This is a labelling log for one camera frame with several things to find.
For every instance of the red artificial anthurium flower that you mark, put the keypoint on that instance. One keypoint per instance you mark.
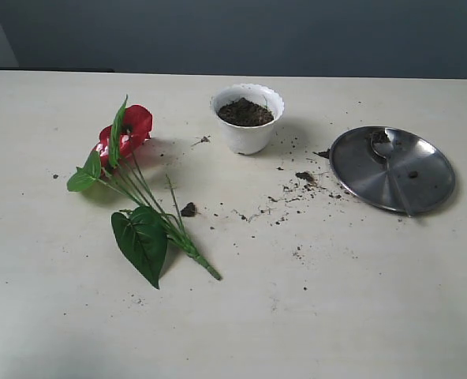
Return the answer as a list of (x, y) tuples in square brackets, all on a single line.
[(143, 233)]

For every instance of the metal spoon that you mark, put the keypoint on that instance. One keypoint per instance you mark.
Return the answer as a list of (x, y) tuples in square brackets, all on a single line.
[(383, 147)]

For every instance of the white plastic flower pot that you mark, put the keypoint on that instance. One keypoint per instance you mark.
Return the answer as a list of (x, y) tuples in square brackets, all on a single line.
[(248, 140)]

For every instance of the dark soil clump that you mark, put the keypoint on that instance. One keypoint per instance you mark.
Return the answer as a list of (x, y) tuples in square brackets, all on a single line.
[(189, 210)]

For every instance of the soil clump near plate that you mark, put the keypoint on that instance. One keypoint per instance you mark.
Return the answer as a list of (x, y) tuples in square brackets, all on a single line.
[(305, 175)]

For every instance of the round steel plate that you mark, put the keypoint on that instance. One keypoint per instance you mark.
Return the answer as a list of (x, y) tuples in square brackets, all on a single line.
[(424, 174)]

